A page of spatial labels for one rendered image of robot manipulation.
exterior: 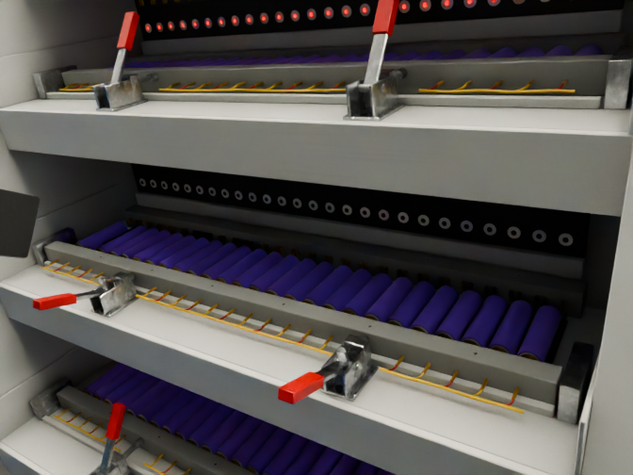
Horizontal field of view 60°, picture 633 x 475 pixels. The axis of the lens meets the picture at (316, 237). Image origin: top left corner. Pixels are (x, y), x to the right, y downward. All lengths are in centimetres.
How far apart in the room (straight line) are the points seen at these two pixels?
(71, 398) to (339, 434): 42
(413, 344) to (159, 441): 34
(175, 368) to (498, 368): 27
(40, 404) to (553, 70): 66
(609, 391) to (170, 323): 36
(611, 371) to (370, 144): 19
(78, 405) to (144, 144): 36
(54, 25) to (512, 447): 64
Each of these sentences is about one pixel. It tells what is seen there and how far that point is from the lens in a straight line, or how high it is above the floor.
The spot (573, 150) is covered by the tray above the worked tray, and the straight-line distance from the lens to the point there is 33.
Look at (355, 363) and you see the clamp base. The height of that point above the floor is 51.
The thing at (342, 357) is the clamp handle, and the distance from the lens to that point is 40.
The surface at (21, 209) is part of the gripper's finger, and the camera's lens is 29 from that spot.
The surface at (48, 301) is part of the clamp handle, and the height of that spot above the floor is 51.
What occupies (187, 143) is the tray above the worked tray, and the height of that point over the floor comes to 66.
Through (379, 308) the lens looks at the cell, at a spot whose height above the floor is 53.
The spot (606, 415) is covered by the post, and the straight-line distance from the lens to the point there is 34.
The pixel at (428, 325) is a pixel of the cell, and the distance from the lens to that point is 44.
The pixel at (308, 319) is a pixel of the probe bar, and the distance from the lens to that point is 45.
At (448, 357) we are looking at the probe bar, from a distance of 40.
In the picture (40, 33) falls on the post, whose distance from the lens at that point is 74.
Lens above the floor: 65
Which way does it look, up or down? 8 degrees down
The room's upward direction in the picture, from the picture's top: 5 degrees clockwise
